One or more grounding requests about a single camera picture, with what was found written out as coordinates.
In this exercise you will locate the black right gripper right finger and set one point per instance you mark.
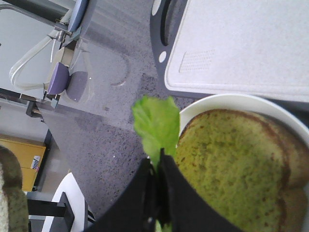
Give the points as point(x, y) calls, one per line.
point(180, 207)

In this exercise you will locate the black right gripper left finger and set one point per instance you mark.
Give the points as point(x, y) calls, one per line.
point(136, 209)

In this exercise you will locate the green lettuce leaf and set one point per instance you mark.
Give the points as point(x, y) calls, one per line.
point(157, 123)

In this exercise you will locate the toasted bread slice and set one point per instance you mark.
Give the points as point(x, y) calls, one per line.
point(249, 168)
point(13, 201)

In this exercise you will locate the white black stand base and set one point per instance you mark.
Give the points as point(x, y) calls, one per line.
point(67, 211)

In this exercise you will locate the white round plate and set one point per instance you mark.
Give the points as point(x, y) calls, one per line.
point(289, 119)

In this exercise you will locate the yellow cardboard box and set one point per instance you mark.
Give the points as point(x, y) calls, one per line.
point(29, 154)

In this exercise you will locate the white cutting board grey rim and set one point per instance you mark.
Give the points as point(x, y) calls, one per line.
point(258, 47)

